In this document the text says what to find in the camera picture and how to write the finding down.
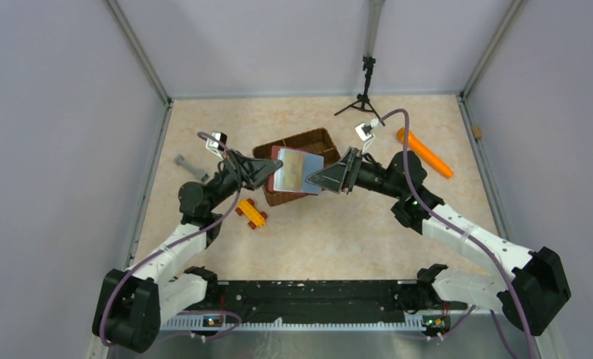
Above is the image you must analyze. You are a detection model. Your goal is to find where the gold striped credit card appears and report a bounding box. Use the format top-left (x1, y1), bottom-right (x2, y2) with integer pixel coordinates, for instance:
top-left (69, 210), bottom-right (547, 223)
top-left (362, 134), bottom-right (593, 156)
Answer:
top-left (274, 148), bottom-right (306, 192)

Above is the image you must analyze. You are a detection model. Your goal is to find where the brown wicker divided basket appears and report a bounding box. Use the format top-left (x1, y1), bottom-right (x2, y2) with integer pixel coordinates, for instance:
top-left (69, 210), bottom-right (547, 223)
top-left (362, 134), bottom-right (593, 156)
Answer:
top-left (252, 128), bottom-right (339, 206)

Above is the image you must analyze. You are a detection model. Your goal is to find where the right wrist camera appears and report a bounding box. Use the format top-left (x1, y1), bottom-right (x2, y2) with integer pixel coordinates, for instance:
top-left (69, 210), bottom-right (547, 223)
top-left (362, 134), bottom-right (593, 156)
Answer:
top-left (354, 118), bottom-right (384, 153)

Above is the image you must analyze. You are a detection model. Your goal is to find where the red leather card holder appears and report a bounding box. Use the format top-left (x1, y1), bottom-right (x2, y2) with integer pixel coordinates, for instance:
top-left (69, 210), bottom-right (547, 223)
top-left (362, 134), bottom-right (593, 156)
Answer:
top-left (268, 146), bottom-right (325, 195)

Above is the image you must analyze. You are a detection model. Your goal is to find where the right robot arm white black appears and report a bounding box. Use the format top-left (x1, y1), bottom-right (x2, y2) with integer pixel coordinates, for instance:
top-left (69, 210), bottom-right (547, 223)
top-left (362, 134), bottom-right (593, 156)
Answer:
top-left (306, 147), bottom-right (571, 337)

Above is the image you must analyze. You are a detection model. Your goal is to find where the small brown wall block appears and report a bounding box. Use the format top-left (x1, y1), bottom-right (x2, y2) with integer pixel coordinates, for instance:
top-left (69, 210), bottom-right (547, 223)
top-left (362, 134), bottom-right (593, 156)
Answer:
top-left (471, 126), bottom-right (482, 141)

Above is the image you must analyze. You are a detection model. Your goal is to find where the orange toy car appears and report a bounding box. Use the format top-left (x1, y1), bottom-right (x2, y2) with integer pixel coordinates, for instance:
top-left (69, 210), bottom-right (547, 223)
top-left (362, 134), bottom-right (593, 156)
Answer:
top-left (235, 198), bottom-right (268, 230)

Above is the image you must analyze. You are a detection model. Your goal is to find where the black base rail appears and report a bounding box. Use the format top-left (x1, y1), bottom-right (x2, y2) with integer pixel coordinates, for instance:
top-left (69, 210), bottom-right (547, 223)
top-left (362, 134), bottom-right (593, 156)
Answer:
top-left (188, 280), bottom-right (452, 326)

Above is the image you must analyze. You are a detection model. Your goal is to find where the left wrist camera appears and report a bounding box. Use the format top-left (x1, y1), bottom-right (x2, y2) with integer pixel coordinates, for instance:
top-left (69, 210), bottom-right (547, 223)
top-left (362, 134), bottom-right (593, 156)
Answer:
top-left (206, 132), bottom-right (227, 159)

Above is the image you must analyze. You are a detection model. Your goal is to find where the black tripod stand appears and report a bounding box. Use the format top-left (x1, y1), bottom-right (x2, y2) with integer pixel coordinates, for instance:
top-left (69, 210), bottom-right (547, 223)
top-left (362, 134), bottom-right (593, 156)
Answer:
top-left (334, 56), bottom-right (381, 120)

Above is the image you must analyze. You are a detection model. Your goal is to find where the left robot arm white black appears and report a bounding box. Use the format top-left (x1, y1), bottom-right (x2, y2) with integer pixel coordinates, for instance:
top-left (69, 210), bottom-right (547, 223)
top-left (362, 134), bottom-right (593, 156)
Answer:
top-left (92, 150), bottom-right (283, 353)

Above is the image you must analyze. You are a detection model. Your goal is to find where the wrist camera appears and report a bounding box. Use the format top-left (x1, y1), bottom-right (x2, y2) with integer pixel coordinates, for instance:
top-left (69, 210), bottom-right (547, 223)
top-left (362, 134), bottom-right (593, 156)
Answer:
top-left (354, 118), bottom-right (384, 153)
top-left (206, 132), bottom-right (227, 159)

